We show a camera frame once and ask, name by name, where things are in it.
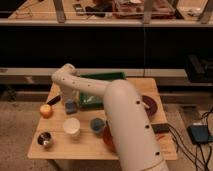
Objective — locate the black handled brush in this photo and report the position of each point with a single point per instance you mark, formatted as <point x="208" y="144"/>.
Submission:
<point x="54" y="100"/>

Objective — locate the black power adapter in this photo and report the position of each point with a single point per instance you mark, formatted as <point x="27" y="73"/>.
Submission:
<point x="199" y="134"/>

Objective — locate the wooden table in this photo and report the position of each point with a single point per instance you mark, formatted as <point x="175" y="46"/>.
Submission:
<point x="88" y="146"/>

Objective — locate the orange fruit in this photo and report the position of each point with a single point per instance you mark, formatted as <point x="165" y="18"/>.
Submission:
<point x="46" y="111"/>

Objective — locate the small metal cup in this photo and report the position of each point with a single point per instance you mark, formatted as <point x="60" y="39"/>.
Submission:
<point x="45" y="139"/>

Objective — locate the purple bowl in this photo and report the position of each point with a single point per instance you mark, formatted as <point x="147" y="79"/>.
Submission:
<point x="150" y="105"/>

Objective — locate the red bowl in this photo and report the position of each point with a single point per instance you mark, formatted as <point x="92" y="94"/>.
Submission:
<point x="107" y="138"/>

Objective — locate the blue round cup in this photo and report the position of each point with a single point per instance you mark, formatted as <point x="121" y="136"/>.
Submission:
<point x="97" y="125"/>

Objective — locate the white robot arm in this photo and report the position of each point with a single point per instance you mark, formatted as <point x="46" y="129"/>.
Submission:
<point x="131" y="130"/>

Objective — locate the green plastic tray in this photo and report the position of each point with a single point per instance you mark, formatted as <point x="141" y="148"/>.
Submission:
<point x="87" y="101"/>

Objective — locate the white cup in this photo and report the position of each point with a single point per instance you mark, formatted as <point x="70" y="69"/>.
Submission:
<point x="71" y="126"/>

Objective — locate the blue sponge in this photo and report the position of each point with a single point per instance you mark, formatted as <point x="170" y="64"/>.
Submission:
<point x="70" y="107"/>

